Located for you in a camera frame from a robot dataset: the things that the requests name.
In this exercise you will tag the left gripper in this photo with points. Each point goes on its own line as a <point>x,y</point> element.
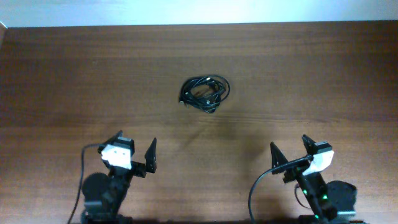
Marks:
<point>141,169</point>

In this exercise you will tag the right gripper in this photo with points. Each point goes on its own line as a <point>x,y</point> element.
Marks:
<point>297,171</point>

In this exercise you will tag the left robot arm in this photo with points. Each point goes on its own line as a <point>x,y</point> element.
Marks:
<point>104,193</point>

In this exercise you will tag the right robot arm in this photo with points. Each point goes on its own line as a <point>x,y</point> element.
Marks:
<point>330,202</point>

